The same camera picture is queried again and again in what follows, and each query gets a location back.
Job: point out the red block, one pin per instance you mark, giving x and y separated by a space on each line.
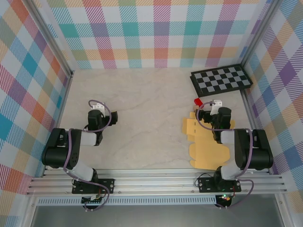
198 101

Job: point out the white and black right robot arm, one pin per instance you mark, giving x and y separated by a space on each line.
258 151

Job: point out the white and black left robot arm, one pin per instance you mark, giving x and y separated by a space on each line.
59 151

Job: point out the aluminium corner post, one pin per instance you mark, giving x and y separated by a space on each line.
259 33
55 42

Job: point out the small circuit board with LEDs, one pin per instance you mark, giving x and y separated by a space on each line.
225 197

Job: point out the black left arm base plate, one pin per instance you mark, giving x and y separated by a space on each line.
109 185

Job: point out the black grey checkerboard panel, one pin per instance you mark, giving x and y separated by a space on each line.
221 80

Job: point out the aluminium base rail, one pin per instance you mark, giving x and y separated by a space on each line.
154 182

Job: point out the yellow cardboard paper box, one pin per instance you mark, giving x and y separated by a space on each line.
208 151

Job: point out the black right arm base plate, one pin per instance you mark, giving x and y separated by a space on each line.
206 184

